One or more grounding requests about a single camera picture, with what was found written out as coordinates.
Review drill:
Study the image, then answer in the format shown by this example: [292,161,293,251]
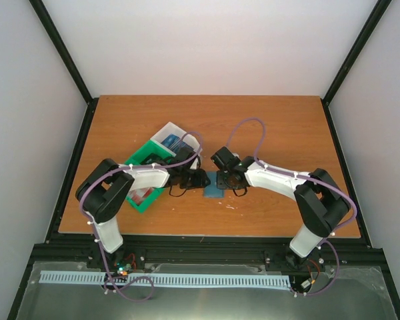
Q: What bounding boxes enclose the black card stack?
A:
[141,153,165,165]

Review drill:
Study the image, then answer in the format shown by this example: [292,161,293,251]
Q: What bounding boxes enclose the teal card holder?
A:
[203,171,225,199]

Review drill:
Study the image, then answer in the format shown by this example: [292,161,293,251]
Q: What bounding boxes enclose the blue card stack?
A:
[161,134,193,153]

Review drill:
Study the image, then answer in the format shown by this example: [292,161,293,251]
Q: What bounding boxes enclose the black frame post left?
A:
[28,0,99,105]

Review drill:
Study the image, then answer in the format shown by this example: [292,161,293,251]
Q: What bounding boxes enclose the white bin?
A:
[150,122,200,156]

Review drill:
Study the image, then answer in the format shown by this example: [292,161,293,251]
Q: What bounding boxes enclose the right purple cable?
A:
[225,117,358,297]

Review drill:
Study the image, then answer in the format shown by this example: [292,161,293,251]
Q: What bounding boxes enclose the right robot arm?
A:
[211,153,357,258]

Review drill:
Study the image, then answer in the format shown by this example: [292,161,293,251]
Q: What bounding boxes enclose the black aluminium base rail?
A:
[6,233,400,320]

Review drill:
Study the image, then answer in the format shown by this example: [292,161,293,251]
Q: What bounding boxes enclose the metal base plate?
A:
[16,263,397,319]

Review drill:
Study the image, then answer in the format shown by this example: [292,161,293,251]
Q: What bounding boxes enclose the black frame post right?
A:
[321,0,393,103]

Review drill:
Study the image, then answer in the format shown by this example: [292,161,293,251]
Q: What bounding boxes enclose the light blue cable duct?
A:
[38,271,291,291]

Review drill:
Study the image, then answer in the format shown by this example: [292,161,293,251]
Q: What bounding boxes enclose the red white card stack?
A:
[128,187,154,205]

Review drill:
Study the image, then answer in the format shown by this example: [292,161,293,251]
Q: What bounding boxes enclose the small electronics board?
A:
[114,261,137,276]

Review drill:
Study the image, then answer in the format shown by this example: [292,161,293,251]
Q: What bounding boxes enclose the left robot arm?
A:
[75,147,211,269]

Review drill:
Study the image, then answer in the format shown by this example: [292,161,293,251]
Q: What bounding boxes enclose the green bin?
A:
[122,140,175,169]
[126,187,164,213]

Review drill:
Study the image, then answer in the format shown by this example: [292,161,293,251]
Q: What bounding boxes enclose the black frame post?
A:
[28,0,99,105]
[321,0,393,103]

